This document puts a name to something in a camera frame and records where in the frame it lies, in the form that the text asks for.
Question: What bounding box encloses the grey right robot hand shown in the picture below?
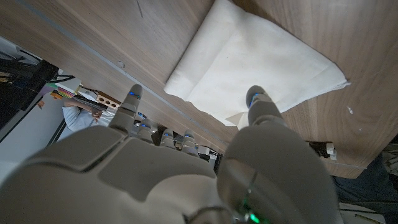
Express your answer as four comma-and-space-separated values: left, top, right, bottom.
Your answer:
0, 83, 345, 224

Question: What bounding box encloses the cream cloth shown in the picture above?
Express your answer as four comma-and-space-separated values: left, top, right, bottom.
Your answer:
164, 0, 351, 131

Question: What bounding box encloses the brown brick block with holes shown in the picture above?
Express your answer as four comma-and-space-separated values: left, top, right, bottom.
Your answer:
95, 91, 122, 110

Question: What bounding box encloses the person in white t-shirt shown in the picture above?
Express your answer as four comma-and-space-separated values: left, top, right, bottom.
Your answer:
62, 98, 116, 133

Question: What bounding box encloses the black keyboard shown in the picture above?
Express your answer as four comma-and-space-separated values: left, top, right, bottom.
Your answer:
73, 95, 109, 112

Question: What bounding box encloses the black fitting with white knob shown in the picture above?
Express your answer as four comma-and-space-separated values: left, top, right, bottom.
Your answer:
308, 141, 337, 161

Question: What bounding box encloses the person in blue jeans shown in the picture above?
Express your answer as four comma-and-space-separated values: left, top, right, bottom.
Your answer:
331, 152, 398, 215

